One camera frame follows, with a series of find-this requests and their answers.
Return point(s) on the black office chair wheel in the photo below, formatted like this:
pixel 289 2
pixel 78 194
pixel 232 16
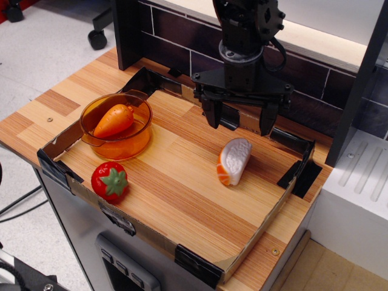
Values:
pixel 96 37

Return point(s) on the white toy sink drainboard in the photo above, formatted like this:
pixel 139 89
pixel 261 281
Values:
pixel 350 216

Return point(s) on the dark grey shelf post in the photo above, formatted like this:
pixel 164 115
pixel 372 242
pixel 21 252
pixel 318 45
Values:
pixel 374 59

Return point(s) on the orange toy carrot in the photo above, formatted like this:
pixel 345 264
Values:
pixel 117 119

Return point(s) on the grey control panel with buttons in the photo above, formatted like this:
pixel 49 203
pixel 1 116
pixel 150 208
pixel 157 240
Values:
pixel 123 272

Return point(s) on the orange transparent plastic pot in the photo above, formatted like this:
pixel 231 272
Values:
pixel 128 143

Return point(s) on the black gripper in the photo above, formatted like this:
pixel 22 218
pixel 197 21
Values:
pixel 252 85

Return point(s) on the red toy strawberry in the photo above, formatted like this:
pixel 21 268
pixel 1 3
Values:
pixel 109 180

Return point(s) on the black equipment at lower left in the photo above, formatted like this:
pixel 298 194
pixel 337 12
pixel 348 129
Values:
pixel 17 275

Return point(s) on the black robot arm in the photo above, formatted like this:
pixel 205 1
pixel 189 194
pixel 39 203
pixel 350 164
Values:
pixel 251 55

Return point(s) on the white orange toy sushi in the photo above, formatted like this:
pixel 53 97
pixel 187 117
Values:
pixel 232 161

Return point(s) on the cardboard fence with black tape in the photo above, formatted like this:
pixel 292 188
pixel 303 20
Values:
pixel 177 219

